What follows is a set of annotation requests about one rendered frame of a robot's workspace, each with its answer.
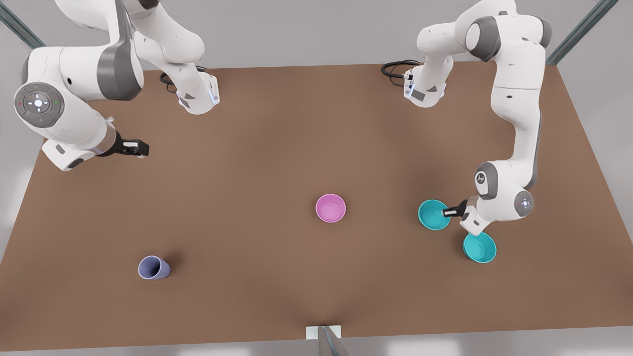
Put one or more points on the teal blue bowl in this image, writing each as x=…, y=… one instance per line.
x=479, y=248
x=432, y=215

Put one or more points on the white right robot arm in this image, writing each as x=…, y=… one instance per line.
x=64, y=89

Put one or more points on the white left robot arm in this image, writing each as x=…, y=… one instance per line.
x=514, y=89

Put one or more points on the pink bowl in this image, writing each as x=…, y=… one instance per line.
x=330, y=208

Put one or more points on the lavender cup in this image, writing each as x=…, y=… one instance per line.
x=153, y=268

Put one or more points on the silver frame post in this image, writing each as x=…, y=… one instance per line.
x=581, y=32
x=20, y=27
x=329, y=341

